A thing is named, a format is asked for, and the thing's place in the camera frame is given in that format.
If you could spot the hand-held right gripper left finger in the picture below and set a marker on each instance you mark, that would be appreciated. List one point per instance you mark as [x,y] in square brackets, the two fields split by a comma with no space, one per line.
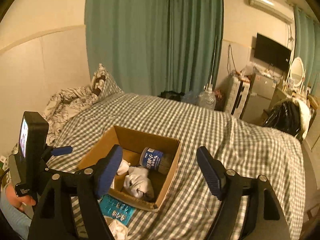
[109,171]

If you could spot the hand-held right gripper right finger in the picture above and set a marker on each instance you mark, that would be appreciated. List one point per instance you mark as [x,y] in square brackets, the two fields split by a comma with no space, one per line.
[209,172]

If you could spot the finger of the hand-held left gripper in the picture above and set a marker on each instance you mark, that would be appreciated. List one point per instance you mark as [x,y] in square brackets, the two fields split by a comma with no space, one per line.
[61,150]

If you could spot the cardboard box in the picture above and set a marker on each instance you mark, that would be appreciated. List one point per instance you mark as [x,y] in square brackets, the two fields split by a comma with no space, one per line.
[170,171]

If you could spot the person's left forearm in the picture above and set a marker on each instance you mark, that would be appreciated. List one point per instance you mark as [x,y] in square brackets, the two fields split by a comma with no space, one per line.
[12,221]

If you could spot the person's left hand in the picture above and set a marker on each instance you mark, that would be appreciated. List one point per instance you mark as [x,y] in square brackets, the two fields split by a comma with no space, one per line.
[12,197]

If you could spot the white crumpled cloth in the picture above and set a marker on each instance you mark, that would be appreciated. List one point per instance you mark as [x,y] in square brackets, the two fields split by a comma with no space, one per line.
[123,168]
[137,182]
[117,230]

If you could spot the teal packet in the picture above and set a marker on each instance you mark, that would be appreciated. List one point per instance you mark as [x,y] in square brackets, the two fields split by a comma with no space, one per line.
[117,208]

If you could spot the blue label canister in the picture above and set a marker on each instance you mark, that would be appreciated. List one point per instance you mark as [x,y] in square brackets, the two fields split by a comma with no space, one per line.
[153,160]

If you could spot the patterned pillow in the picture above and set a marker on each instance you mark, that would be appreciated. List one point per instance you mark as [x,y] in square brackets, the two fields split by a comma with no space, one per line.
[67,102]

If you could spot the large clear water bottle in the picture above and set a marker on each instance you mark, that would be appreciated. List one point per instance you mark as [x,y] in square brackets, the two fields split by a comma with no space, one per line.
[207,100]

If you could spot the white suitcase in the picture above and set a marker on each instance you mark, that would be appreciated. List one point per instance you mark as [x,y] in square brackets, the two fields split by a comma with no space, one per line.
[236,97]

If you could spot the black garbage bag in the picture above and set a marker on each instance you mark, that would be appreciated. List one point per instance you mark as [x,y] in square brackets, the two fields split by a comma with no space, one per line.
[282,117]

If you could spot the small grey fridge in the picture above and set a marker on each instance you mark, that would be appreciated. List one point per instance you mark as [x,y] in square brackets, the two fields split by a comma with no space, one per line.
[262,87]

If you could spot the wooden dresser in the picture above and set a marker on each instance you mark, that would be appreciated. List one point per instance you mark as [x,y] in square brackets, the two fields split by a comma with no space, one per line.
[280,95]

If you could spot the white fleece garment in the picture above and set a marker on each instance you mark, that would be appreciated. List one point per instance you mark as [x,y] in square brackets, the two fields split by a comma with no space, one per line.
[304,117]

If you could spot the white pole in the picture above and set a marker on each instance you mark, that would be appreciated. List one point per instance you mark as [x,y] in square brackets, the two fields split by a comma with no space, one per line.
[213,62]

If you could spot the clear plastic bag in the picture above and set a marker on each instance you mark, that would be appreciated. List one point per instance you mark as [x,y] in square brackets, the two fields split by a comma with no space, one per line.
[248,68]

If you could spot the white oval mirror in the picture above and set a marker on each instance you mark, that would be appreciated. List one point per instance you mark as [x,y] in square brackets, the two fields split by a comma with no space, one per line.
[297,71]

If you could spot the black television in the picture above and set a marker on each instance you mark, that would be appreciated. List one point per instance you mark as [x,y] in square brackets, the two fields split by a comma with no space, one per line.
[271,51]

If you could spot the green window curtain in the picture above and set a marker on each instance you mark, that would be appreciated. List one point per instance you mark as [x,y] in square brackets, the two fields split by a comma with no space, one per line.
[309,42]

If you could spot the white air conditioner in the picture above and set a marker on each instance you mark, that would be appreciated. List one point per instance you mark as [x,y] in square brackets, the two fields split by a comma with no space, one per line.
[271,5]

